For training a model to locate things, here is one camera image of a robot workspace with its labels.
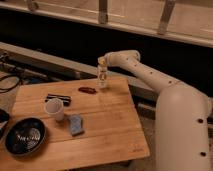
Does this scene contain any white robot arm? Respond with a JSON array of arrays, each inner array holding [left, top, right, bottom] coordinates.
[[98, 50, 213, 171]]

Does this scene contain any clear bottle with yellow label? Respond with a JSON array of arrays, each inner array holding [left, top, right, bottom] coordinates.
[[98, 60, 107, 89]]

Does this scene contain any blue sponge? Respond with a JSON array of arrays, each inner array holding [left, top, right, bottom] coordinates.
[[69, 115, 84, 136]]

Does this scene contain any black rectangular bar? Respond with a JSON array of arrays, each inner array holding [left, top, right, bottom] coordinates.
[[45, 94, 71, 106]]

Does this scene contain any black bowl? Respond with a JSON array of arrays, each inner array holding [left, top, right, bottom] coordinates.
[[5, 118, 46, 156]]

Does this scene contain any black cable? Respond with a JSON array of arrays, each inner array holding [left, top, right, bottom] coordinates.
[[0, 74, 23, 94]]

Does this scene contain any white plastic cup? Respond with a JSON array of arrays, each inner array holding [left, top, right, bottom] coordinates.
[[44, 98, 64, 122]]

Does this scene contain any dark red sausage piece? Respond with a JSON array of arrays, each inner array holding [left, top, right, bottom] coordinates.
[[78, 87, 97, 94]]

